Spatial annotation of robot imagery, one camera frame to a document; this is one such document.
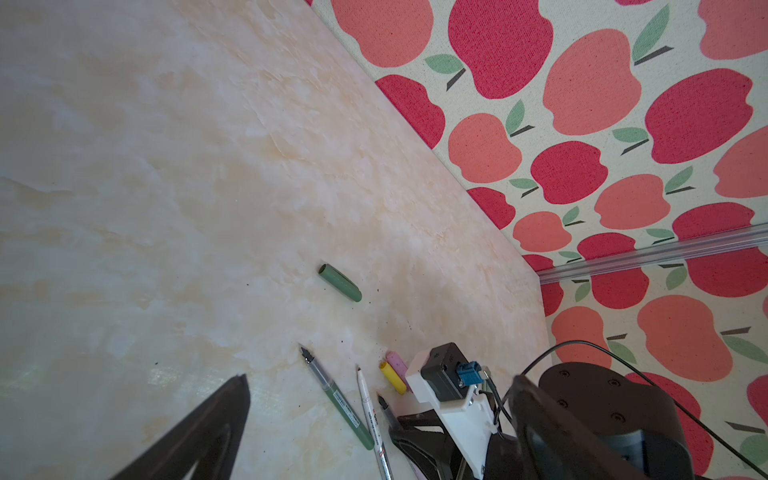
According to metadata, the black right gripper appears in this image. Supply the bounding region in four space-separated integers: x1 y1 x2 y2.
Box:
389 410 475 480

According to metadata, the aluminium right rear corner post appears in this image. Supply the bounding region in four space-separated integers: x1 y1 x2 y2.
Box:
537 223 767 285

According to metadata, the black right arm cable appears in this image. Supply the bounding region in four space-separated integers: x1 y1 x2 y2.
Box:
479 339 768 480

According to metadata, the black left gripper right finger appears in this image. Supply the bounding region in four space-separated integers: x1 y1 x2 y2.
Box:
497 375 646 479

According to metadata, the pink pen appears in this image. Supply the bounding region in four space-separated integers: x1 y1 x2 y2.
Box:
377 393 426 480

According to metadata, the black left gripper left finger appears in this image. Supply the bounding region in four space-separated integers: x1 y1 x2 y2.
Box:
114 374 251 479

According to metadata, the white pen yellow end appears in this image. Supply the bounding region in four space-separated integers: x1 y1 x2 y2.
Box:
356 366 393 480

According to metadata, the dark green pen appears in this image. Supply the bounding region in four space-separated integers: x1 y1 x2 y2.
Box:
299 345 374 451

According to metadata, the yellow pen cap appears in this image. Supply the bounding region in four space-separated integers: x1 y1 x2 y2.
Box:
379 361 408 395

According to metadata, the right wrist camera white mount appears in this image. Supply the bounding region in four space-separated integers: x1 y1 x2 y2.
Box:
406 342 502 479

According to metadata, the dark green pen cap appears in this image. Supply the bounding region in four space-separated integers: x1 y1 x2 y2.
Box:
318 263 362 302

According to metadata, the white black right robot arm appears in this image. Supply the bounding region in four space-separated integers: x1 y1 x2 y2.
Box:
389 362 696 479

